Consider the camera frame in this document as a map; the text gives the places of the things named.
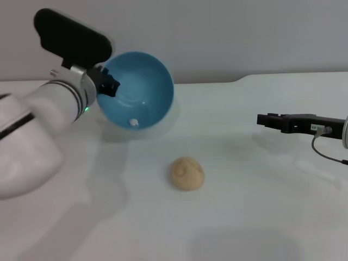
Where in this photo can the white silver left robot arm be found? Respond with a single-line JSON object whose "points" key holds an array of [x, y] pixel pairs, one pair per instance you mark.
{"points": [[40, 122]]}

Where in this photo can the blue ceramic bowl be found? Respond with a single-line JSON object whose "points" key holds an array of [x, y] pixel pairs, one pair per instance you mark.
{"points": [[141, 108]]}

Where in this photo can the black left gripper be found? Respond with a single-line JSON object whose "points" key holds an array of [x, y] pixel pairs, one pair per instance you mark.
{"points": [[95, 76]]}

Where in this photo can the round beige egg yolk pastry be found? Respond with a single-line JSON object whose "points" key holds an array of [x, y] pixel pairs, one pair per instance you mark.
{"points": [[187, 174]]}

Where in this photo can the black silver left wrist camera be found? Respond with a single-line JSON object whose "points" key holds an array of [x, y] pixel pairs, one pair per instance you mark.
{"points": [[73, 43]]}

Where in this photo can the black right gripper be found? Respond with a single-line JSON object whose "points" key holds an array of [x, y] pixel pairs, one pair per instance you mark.
{"points": [[312, 125]]}

